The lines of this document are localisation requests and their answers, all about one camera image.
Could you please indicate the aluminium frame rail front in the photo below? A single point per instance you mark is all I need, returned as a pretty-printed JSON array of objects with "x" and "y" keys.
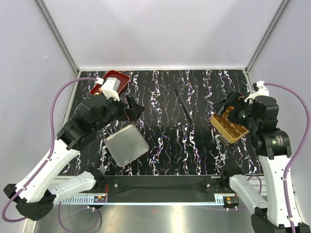
[{"x": 110, "y": 199}]

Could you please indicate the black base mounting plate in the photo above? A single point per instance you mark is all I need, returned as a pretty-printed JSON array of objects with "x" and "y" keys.
[{"x": 195, "y": 187}]

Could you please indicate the right aluminium corner post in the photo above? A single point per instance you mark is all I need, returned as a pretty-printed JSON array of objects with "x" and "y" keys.
[{"x": 268, "y": 32}]

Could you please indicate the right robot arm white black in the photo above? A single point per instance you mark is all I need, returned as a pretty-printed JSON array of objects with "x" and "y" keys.
[{"x": 258, "y": 115}]

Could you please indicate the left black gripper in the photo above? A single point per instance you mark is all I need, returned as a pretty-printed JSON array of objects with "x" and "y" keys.
[{"x": 133, "y": 113}]

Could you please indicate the gold chocolate box tray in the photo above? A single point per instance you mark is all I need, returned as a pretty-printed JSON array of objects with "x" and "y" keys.
[{"x": 231, "y": 132}]

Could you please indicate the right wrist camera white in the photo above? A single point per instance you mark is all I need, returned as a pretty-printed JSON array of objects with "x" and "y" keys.
[{"x": 260, "y": 90}]

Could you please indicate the aluminium corner post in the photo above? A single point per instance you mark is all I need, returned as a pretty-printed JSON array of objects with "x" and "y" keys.
[
  {"x": 268, "y": 32},
  {"x": 54, "y": 30}
]

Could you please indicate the left aluminium corner post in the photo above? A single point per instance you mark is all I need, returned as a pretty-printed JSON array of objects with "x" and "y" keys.
[{"x": 54, "y": 30}]

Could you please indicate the silver square tin lid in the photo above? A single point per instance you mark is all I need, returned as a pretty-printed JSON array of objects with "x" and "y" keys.
[{"x": 126, "y": 145}]

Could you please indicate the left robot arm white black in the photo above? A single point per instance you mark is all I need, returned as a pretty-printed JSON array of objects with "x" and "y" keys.
[{"x": 35, "y": 196}]

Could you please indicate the red lacquer tray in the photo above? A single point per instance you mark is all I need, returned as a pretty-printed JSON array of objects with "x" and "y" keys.
[{"x": 124, "y": 81}]

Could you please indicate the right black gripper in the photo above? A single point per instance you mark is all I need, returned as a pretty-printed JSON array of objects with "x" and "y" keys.
[{"x": 235, "y": 99}]

